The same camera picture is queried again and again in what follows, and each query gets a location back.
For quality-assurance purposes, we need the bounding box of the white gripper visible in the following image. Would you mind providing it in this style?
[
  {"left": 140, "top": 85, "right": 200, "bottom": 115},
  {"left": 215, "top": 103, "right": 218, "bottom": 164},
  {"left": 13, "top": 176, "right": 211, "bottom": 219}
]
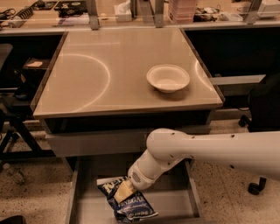
[{"left": 114, "top": 162, "right": 155, "bottom": 203}]

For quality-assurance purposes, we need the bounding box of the blue chip bag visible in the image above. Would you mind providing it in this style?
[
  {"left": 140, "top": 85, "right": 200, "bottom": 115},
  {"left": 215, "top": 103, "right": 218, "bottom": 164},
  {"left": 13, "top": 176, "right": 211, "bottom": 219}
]
[{"left": 96, "top": 176, "right": 158, "bottom": 223}]

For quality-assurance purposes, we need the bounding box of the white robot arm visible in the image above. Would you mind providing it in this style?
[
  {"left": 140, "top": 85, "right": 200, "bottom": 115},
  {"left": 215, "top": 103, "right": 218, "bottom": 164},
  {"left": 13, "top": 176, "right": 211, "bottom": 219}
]
[{"left": 114, "top": 129, "right": 280, "bottom": 203}]

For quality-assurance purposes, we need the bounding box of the open middle drawer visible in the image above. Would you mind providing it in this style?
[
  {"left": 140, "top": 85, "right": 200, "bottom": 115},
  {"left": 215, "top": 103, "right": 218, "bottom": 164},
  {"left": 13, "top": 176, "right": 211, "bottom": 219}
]
[{"left": 66, "top": 153, "right": 215, "bottom": 224}]

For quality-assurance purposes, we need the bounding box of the closed top drawer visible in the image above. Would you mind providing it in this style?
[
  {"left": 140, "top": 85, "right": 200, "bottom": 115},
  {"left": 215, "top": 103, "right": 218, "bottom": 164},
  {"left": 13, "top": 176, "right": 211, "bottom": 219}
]
[{"left": 45, "top": 125, "right": 212, "bottom": 158}]

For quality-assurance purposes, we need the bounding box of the grey drawer cabinet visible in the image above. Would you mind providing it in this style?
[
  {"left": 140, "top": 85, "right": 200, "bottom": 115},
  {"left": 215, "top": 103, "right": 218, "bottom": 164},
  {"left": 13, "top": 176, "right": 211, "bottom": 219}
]
[{"left": 30, "top": 26, "right": 226, "bottom": 224}]

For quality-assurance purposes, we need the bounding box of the clear plastic bottle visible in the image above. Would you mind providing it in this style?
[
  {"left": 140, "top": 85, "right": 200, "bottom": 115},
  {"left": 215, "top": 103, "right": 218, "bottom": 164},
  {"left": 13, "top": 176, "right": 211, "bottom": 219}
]
[{"left": 3, "top": 163, "right": 25, "bottom": 185}]

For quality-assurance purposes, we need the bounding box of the white paper bowl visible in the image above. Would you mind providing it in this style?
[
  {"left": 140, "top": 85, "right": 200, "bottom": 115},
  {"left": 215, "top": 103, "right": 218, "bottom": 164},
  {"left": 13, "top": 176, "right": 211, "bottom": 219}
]
[{"left": 146, "top": 64, "right": 190, "bottom": 94}]

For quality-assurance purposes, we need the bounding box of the black folding stand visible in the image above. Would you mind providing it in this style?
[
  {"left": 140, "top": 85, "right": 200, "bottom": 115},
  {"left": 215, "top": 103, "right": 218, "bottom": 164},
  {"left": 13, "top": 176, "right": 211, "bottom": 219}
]
[{"left": 0, "top": 97, "right": 55, "bottom": 162}]

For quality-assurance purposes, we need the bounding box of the black office chair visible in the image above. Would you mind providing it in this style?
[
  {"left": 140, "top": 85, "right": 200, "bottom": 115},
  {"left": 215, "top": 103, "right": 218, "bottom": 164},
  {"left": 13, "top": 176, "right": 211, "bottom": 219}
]
[{"left": 237, "top": 73, "right": 280, "bottom": 196}]

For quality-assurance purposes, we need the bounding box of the white tissue box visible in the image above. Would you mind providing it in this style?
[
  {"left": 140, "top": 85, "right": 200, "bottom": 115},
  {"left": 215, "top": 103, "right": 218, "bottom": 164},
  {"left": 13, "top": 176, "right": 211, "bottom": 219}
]
[{"left": 114, "top": 0, "right": 132, "bottom": 22}]

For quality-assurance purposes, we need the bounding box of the pink plastic basket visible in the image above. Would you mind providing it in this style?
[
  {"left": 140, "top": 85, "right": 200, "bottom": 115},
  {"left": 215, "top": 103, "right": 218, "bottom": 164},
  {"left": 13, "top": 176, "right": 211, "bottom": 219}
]
[{"left": 168, "top": 0, "right": 198, "bottom": 24}]

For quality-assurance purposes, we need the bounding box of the white box on bench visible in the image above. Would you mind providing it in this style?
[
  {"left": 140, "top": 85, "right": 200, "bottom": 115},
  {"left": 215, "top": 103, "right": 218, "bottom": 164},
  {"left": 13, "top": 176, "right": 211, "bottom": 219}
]
[{"left": 257, "top": 0, "right": 280, "bottom": 18}]

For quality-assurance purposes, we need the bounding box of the coiled black cable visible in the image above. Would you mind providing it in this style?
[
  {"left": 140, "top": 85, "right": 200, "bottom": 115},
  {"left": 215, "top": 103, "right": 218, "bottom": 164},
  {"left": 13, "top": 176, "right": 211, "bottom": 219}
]
[{"left": 8, "top": 5, "right": 35, "bottom": 29}]

